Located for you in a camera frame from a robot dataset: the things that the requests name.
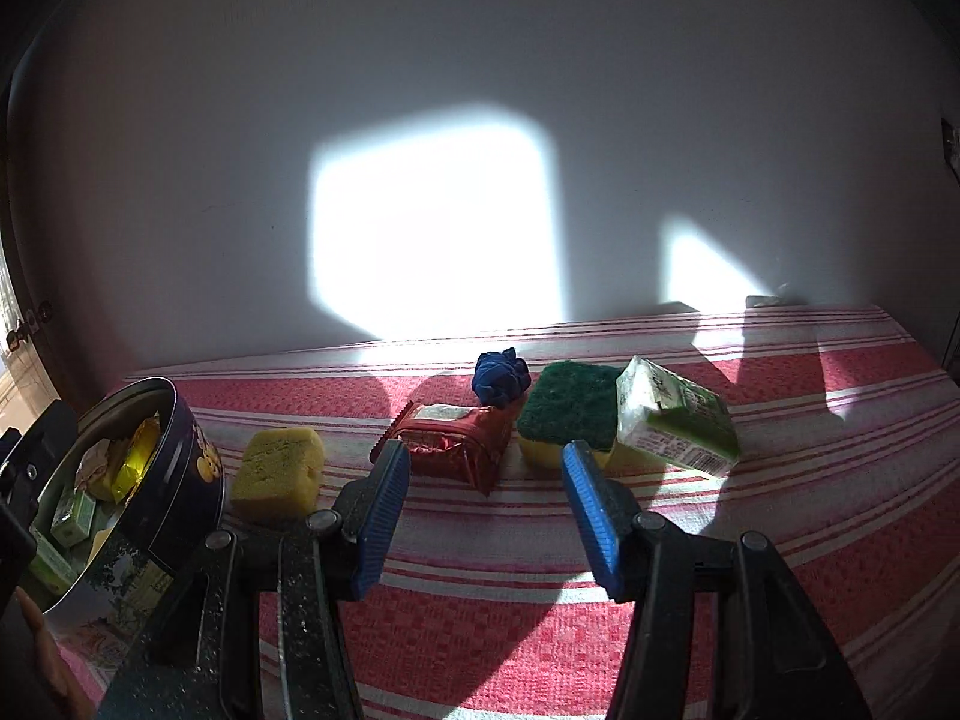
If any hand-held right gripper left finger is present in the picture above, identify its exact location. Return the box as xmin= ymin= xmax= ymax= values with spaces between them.
xmin=97 ymin=441 xmax=412 ymax=720

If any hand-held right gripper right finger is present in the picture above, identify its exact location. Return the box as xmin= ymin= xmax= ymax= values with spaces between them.
xmin=562 ymin=441 xmax=871 ymax=720

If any green drink carton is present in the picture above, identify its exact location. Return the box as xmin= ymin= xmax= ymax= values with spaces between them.
xmin=51 ymin=491 xmax=98 ymax=547
xmin=615 ymin=355 xmax=742 ymax=477
xmin=28 ymin=529 xmax=80 ymax=593

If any red snack packet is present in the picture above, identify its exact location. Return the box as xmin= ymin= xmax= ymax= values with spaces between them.
xmin=370 ymin=401 xmax=526 ymax=496

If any yellow speckled sponge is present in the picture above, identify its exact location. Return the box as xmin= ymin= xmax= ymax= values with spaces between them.
xmin=231 ymin=427 xmax=327 ymax=526

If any green yellow scouring sponge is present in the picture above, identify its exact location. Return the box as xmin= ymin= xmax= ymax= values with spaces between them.
xmin=517 ymin=361 xmax=638 ymax=472

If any yellow snack packet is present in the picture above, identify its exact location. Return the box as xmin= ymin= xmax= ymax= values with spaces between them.
xmin=111 ymin=418 xmax=162 ymax=503

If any round metal cookie tin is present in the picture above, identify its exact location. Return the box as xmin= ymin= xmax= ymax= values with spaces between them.
xmin=34 ymin=377 xmax=226 ymax=672

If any blue cloth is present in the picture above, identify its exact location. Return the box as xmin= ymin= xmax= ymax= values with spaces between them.
xmin=472 ymin=347 xmax=532 ymax=410

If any person's left hand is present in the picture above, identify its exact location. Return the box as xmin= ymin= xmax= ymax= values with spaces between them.
xmin=15 ymin=585 xmax=98 ymax=720

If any wooden door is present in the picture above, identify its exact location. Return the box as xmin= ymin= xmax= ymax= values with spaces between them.
xmin=0 ymin=67 xmax=68 ymax=421

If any red white striped tablecloth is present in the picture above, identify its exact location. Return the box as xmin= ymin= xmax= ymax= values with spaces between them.
xmin=45 ymin=304 xmax=960 ymax=720

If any brass door handle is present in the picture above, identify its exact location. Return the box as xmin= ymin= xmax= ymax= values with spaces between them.
xmin=6 ymin=304 xmax=53 ymax=353

